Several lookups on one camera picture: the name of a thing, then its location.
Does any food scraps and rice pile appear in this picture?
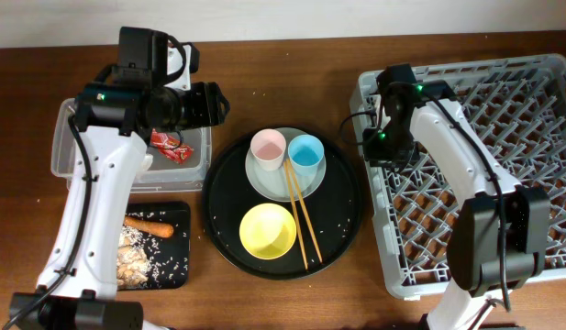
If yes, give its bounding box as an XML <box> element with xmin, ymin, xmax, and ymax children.
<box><xmin>117</xmin><ymin>225</ymin><xmax>174</xmax><ymax>290</ymax></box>

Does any black rectangular food tray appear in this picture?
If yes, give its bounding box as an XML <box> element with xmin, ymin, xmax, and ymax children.
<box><xmin>121</xmin><ymin>202</ymin><xmax>191</xmax><ymax>291</ymax></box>

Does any yellow plastic bowl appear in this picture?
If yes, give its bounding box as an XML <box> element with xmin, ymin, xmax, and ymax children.
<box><xmin>239</xmin><ymin>203</ymin><xmax>297</xmax><ymax>260</ymax></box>

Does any wooden chopstick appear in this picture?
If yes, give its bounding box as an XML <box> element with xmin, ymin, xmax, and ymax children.
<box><xmin>283</xmin><ymin>160</ymin><xmax>308</xmax><ymax>270</ymax></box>
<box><xmin>285</xmin><ymin>159</ymin><xmax>323</xmax><ymax>262</ymax></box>

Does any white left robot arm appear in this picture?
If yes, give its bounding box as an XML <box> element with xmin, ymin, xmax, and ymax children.
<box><xmin>8</xmin><ymin>27</ymin><xmax>229</xmax><ymax>329</ymax></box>

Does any grey plastic dishwasher rack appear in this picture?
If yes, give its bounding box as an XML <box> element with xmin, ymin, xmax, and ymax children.
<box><xmin>366</xmin><ymin>54</ymin><xmax>566</xmax><ymax>300</ymax></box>

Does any crumpled white tissue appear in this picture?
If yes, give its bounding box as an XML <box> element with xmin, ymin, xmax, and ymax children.
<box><xmin>140</xmin><ymin>154</ymin><xmax>153</xmax><ymax>171</ymax></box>

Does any clear plastic waste bin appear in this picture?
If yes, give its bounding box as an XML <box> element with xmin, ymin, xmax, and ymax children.
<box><xmin>50</xmin><ymin>98</ymin><xmax>212</xmax><ymax>193</ymax></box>

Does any light blue plastic cup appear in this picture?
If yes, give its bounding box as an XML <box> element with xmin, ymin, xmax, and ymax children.
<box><xmin>288</xmin><ymin>134</ymin><xmax>325</xmax><ymax>176</ymax></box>

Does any orange carrot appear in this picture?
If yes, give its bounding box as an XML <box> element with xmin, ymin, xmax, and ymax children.
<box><xmin>124</xmin><ymin>216</ymin><xmax>174</xmax><ymax>238</ymax></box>

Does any red snack wrapper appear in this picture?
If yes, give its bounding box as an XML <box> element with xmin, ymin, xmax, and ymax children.
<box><xmin>150</xmin><ymin>130</ymin><xmax>194</xmax><ymax>164</ymax></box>

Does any grey round plate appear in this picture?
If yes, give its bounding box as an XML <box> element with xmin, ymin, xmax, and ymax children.
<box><xmin>245</xmin><ymin>127</ymin><xmax>327</xmax><ymax>202</ymax></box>

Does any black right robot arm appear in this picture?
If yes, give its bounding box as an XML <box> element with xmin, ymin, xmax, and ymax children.
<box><xmin>355</xmin><ymin>64</ymin><xmax>550</xmax><ymax>329</ymax></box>

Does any pink plastic cup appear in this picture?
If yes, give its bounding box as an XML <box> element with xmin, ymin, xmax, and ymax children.
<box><xmin>250</xmin><ymin>128</ymin><xmax>287</xmax><ymax>171</ymax></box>

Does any round black tray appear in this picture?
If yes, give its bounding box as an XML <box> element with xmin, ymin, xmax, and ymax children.
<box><xmin>202</xmin><ymin>127</ymin><xmax>362</xmax><ymax>281</ymax></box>

